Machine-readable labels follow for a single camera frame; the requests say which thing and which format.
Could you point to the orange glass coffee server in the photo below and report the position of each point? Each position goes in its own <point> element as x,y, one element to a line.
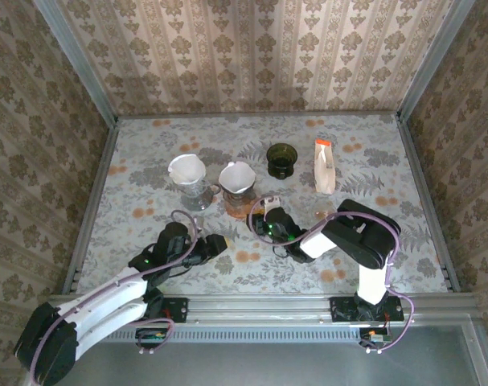
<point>237,211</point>

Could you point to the clear glass coffee server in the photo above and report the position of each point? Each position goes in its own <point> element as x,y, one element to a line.
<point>320,208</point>

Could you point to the grey glass coffee server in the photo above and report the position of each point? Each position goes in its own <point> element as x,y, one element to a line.
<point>195,201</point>

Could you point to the smoke grey plastic dripper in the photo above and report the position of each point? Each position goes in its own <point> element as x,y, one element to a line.
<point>239,197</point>

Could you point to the white paper coffee filter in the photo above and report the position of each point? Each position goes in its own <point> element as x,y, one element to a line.
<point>236,177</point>
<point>186,169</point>

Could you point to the dark green plastic dripper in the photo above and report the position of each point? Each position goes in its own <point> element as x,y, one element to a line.
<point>281,157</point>

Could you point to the orange white filter package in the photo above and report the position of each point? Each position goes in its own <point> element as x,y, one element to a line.
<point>325,169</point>

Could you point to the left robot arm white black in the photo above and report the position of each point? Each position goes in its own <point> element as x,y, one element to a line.
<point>103,301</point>

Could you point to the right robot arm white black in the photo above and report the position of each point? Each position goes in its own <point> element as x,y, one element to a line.
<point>368,241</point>

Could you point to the floral tablecloth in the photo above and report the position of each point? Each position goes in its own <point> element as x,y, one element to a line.
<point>368,153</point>

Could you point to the grey metal panel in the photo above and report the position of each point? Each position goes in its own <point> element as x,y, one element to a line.
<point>267,362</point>

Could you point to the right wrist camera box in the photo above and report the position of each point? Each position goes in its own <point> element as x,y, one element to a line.
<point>271,202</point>

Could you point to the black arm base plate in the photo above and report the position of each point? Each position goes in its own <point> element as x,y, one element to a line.
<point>179,309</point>
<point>340,311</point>

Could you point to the long aluminium base rail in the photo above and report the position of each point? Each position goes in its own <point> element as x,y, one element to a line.
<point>259,307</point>

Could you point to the aluminium side rail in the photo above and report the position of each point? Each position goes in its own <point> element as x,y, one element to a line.
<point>95,193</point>
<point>418,173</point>

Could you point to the thin aluminium table rail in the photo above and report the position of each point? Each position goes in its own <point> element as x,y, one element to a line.
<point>259,115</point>

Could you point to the aluminium frame post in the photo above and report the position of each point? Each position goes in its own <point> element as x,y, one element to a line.
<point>432,60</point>
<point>79,64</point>

